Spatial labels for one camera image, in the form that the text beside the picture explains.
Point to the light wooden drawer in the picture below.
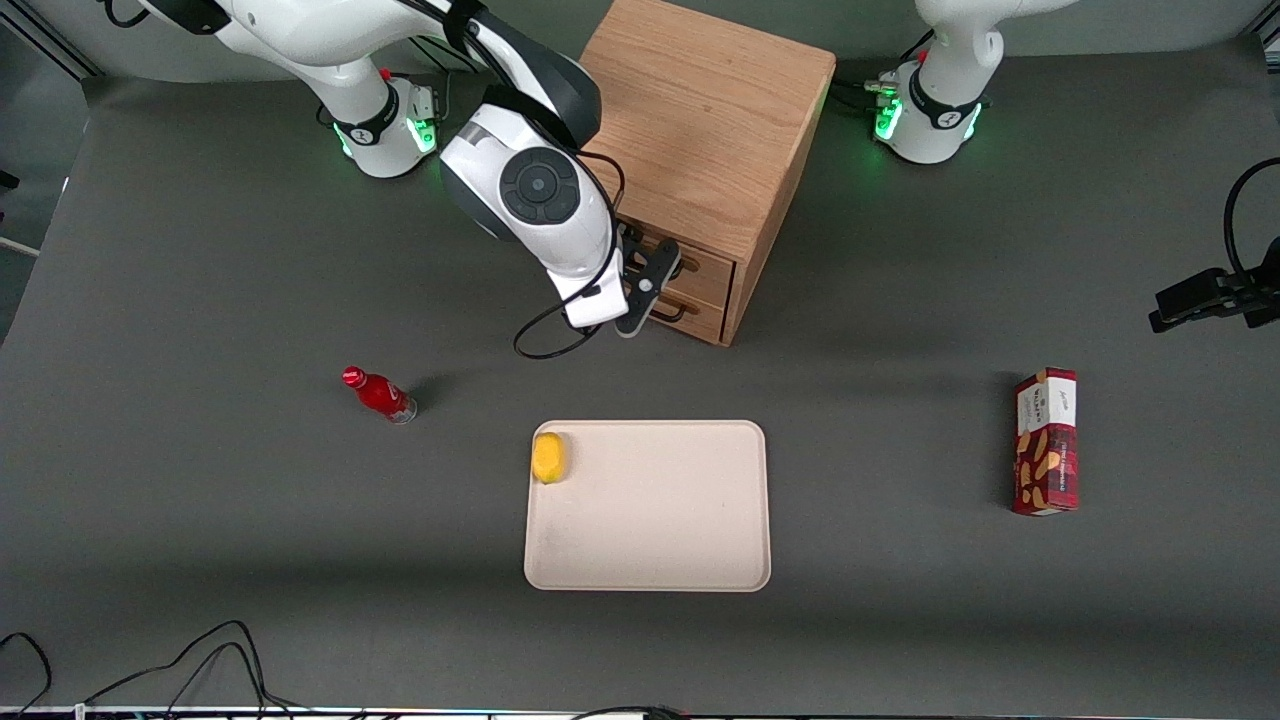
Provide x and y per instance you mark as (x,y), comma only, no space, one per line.
(710,322)
(715,275)

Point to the red cookie box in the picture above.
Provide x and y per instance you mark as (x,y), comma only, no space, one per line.
(1046,450)

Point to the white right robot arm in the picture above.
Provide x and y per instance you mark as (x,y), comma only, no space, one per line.
(540,190)

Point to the yellow lemon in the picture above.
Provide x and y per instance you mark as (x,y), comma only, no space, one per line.
(548,458)

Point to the cream plastic tray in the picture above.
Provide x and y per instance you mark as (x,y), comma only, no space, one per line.
(660,520)

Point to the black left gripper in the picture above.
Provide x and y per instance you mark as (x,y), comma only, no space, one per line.
(1212,293)

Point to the small red bottle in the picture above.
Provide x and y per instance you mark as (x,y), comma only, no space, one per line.
(380,395)

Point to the light wooden drawer cabinet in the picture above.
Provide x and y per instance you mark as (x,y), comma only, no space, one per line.
(720,120)

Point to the aluminium frame rail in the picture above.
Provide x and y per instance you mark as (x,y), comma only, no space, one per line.
(1268,36)
(55,40)

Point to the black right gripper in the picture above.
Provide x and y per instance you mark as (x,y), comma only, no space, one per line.
(629,247)

